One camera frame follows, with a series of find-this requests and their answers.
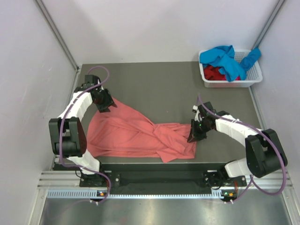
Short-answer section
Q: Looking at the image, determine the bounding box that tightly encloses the aluminium frame rail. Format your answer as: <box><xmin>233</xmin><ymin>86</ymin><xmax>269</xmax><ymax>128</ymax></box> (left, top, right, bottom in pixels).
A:
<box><xmin>37</xmin><ymin>171</ymin><xmax>283</xmax><ymax>189</ymax></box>

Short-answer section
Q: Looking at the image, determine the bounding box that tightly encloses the red t shirt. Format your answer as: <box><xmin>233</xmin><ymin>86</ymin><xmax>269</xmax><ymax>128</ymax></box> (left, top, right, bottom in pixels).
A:
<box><xmin>203</xmin><ymin>65</ymin><xmax>233</xmax><ymax>81</ymax></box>

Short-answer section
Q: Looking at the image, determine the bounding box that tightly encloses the pink t shirt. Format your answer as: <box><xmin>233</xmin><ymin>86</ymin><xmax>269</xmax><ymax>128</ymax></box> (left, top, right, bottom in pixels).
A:
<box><xmin>87</xmin><ymin>100</ymin><xmax>196</xmax><ymax>163</ymax></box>

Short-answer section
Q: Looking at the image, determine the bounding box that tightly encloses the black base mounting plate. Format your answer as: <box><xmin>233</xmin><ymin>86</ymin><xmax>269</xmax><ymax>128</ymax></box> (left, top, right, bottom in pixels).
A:
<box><xmin>79</xmin><ymin>163</ymin><xmax>247</xmax><ymax>195</ymax></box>

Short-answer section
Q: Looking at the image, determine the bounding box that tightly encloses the right aluminium corner post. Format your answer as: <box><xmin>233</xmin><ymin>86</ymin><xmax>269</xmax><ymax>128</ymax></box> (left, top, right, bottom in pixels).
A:
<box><xmin>252</xmin><ymin>0</ymin><xmax>287</xmax><ymax>49</ymax></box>

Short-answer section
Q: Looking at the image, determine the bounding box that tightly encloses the white plastic basket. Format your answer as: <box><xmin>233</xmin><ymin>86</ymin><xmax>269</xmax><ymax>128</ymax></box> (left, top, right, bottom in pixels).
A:
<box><xmin>198</xmin><ymin>45</ymin><xmax>263</xmax><ymax>88</ymax></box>

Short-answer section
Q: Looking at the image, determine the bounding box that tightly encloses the aluminium corner post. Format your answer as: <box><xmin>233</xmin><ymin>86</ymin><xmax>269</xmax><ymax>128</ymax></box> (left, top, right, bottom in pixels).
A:
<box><xmin>33</xmin><ymin>0</ymin><xmax>79</xmax><ymax>71</ymax></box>
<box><xmin>252</xmin><ymin>0</ymin><xmax>287</xmax><ymax>49</ymax></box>

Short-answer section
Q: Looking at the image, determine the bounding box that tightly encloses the left aluminium corner post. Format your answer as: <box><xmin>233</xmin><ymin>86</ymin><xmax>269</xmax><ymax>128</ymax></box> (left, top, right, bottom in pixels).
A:
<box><xmin>33</xmin><ymin>0</ymin><xmax>79</xmax><ymax>71</ymax></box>

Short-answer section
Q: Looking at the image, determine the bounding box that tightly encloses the slotted cable duct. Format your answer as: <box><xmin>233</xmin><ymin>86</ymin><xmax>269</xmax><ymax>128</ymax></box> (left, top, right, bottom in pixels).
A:
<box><xmin>47</xmin><ymin>189</ymin><xmax>234</xmax><ymax>199</ymax></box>

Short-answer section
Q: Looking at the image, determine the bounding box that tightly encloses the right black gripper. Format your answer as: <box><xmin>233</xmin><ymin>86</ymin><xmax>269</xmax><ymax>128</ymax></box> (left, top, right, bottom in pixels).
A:
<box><xmin>187</xmin><ymin>118</ymin><xmax>212</xmax><ymax>143</ymax></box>

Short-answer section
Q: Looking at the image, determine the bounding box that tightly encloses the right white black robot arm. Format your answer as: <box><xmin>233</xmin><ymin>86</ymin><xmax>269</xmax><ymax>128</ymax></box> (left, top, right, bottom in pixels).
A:
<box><xmin>187</xmin><ymin>102</ymin><xmax>288</xmax><ymax>186</ymax></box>

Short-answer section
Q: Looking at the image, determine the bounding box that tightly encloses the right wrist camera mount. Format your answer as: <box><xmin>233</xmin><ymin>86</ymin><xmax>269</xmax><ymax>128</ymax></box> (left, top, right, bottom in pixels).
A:
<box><xmin>192</xmin><ymin>105</ymin><xmax>202</xmax><ymax>122</ymax></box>

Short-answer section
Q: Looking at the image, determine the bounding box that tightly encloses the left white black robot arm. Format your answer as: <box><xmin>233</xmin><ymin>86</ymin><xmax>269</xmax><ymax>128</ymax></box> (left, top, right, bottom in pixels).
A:
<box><xmin>48</xmin><ymin>75</ymin><xmax>117</xmax><ymax>187</ymax></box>

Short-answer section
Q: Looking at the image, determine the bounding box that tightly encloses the blue t shirt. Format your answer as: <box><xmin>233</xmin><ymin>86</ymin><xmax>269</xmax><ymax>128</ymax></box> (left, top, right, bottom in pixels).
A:
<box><xmin>199</xmin><ymin>45</ymin><xmax>261</xmax><ymax>82</ymax></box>

